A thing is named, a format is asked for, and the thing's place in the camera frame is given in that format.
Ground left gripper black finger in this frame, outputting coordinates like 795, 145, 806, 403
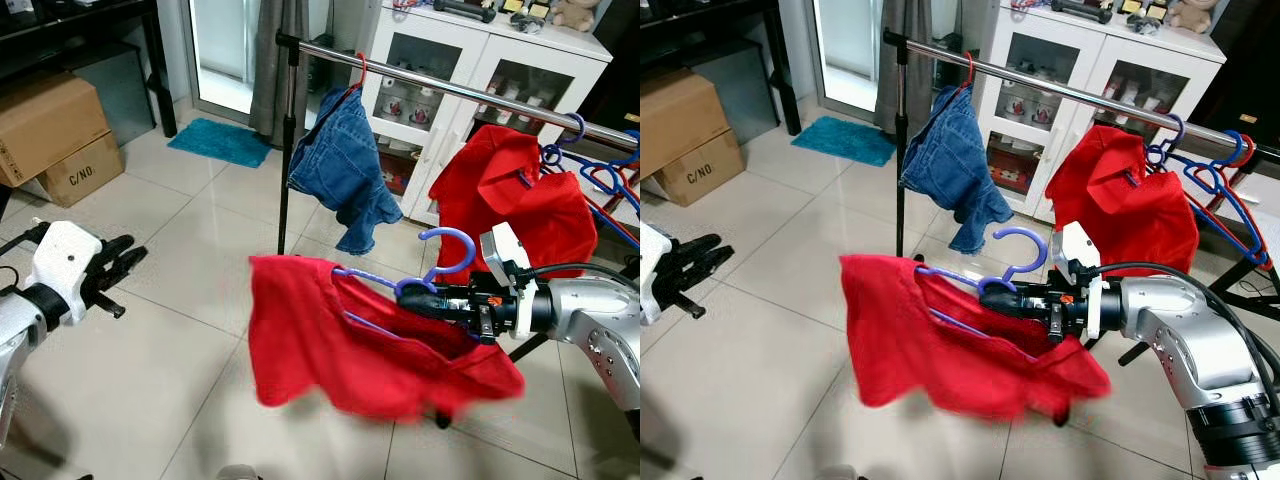
98, 235, 148, 281
676, 285, 717, 319
686, 235, 736, 281
88, 285, 129, 319

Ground purple plastic hanger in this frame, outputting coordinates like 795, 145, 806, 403
515, 112, 589, 191
915, 228, 1051, 363
1125, 112, 1188, 191
330, 228, 477, 346

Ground red shirt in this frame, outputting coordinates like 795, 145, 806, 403
428, 124, 599, 283
248, 255, 526, 423
1045, 124, 1199, 279
840, 255, 1113, 423

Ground blue plastic hanger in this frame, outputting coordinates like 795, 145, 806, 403
540, 128, 641, 216
1148, 130, 1251, 231
1185, 130, 1273, 263
578, 128, 641, 246

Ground printed brown cardboard box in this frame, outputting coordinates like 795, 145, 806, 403
680, 128, 746, 208
35, 130, 126, 208

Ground blue denim jeans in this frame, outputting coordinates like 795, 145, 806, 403
898, 85, 1014, 256
287, 85, 404, 257

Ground large brown cardboard box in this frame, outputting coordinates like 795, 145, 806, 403
0, 72, 111, 189
640, 68, 728, 183

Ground teal floor mat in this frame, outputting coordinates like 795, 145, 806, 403
790, 115, 898, 168
167, 117, 274, 169

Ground grey storage box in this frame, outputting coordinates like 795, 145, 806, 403
68, 45, 156, 149
700, 45, 776, 146

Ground black desk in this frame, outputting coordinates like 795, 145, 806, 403
640, 0, 803, 137
0, 0, 179, 139

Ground chrome clothes rack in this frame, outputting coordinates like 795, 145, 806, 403
882, 28, 1280, 429
275, 30, 641, 429

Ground white framed glass door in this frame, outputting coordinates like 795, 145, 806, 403
810, 0, 886, 116
186, 0, 263, 123

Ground white glass-door cabinet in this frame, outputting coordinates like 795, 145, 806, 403
360, 0, 613, 226
975, 0, 1226, 226

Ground grey curtain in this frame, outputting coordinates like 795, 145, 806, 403
250, 0, 309, 146
878, 0, 933, 136

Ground beige plush toy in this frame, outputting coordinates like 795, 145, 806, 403
552, 0, 601, 31
1170, 0, 1219, 33

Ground black cylindrical case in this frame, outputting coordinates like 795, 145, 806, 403
1050, 0, 1113, 23
433, 0, 498, 23

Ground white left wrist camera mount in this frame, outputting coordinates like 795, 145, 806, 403
640, 222, 677, 327
33, 220, 103, 323

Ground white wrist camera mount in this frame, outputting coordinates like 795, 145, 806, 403
1060, 222, 1107, 341
33, 220, 103, 323
640, 222, 677, 327
480, 222, 532, 341

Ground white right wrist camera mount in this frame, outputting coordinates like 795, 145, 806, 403
480, 222, 532, 341
1060, 222, 1107, 341

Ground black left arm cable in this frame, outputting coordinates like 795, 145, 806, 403
0, 225, 49, 279

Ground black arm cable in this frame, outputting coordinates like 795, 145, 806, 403
0, 225, 49, 279
520, 260, 641, 296
1098, 260, 1280, 401

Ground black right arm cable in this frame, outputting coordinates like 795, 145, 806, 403
520, 260, 641, 296
1098, 260, 1280, 401

